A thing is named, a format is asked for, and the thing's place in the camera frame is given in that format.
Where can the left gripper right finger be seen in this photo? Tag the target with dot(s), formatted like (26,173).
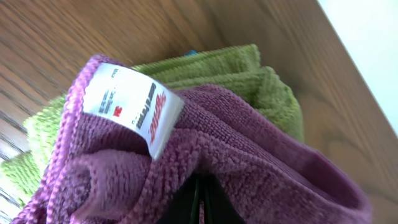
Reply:
(217,207)

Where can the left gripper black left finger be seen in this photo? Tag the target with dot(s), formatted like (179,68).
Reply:
(185,208)

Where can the purple microfiber cloth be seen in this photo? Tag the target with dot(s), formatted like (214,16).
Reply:
(127,143)

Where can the folded green cloth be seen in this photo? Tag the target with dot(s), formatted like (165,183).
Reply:
(235,68)

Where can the folded blue cloth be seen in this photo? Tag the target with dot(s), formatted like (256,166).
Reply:
(191,52)

